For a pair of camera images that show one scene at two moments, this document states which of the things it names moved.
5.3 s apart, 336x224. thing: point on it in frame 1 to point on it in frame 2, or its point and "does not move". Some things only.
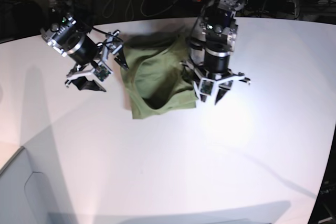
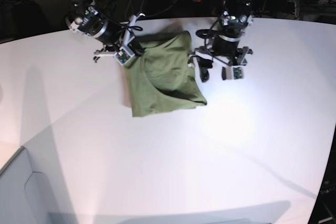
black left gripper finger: x=121 y=59 to x=137 y=47
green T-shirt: x=155 y=80 does not move
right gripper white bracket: x=208 y=86 to x=233 y=70
